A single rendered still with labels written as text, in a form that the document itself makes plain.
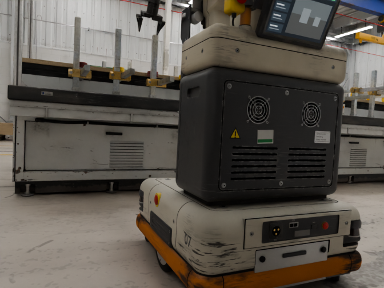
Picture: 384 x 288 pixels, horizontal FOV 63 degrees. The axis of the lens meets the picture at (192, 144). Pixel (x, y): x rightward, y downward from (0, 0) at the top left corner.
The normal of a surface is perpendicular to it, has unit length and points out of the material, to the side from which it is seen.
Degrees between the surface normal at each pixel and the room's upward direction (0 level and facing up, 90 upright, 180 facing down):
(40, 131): 90
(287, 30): 115
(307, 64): 90
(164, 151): 90
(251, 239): 90
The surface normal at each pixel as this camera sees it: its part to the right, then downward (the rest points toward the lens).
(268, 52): 0.41, 0.07
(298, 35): 0.36, 0.48
